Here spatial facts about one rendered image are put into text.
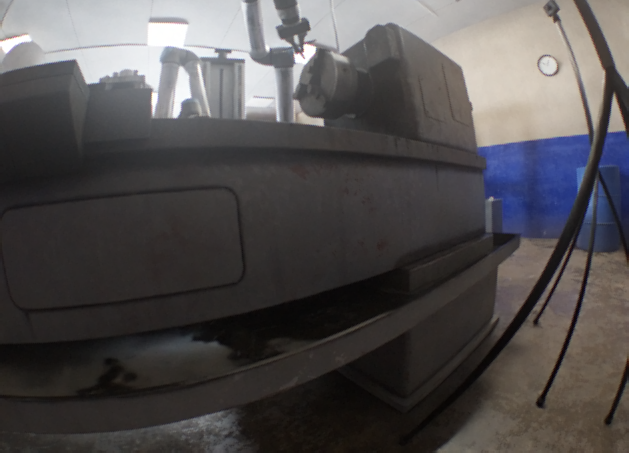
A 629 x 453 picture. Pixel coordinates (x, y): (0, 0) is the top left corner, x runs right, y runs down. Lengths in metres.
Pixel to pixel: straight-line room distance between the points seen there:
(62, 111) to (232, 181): 0.31
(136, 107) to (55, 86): 0.15
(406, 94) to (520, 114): 3.38
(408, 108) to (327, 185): 0.45
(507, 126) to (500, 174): 0.71
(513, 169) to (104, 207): 4.15
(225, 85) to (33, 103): 1.73
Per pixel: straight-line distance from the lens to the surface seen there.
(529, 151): 4.10
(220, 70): 2.08
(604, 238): 3.33
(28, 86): 0.41
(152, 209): 0.46
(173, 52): 1.68
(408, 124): 0.90
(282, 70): 1.59
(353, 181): 0.62
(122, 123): 0.45
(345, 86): 0.89
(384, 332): 0.51
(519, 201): 4.11
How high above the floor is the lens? 0.67
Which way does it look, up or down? 3 degrees down
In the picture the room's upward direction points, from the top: 4 degrees counter-clockwise
